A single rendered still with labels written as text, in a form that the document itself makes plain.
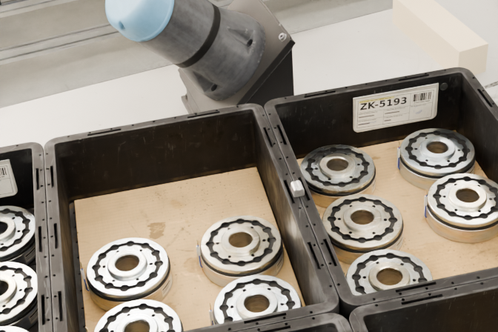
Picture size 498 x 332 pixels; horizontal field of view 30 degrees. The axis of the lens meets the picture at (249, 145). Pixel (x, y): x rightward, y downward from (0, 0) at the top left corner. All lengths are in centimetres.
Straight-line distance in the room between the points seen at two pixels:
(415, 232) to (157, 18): 50
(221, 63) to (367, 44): 45
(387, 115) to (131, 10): 41
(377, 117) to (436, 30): 48
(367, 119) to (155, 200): 32
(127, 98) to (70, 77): 145
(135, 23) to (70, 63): 185
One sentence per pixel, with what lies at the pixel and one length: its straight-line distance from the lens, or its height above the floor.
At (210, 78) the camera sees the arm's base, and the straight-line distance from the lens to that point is 149.
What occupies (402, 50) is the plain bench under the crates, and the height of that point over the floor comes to 70.
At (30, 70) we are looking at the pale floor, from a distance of 327.
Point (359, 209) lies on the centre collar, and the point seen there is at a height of 87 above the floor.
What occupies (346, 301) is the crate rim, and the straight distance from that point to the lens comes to 99.
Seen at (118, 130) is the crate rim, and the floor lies 93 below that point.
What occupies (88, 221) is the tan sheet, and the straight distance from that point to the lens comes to 128.
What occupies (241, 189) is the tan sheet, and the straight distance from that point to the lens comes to 129.
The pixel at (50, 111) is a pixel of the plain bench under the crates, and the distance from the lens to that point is 175.
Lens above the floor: 165
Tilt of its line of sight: 37 degrees down
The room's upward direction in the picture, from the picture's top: 5 degrees counter-clockwise
